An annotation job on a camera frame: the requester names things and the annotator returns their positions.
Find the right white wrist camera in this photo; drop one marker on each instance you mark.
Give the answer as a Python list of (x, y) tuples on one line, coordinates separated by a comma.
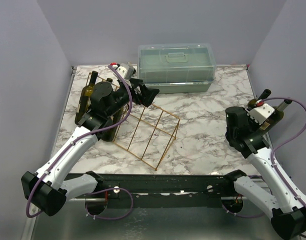
[(260, 112)]

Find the black metal base rail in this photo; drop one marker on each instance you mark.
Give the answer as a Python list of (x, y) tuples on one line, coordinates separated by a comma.
[(163, 191)]

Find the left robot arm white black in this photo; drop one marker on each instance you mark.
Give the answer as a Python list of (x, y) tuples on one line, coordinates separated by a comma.
[(48, 188)]

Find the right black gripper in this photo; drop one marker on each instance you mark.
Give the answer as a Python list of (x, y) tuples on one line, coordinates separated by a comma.
[(254, 104)]

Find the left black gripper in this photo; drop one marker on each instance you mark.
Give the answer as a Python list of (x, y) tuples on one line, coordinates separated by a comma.
[(148, 94)]

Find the grey metal crank handle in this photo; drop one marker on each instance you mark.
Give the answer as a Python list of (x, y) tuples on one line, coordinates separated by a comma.
[(133, 70)]

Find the green plastic storage box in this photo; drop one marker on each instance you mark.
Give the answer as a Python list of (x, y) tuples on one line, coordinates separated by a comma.
[(177, 68)]

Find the gold wire wine rack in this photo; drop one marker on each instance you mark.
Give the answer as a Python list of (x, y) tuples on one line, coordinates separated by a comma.
[(147, 134)]

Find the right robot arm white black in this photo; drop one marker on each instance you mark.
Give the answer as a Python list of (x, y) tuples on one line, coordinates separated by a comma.
[(285, 205)]

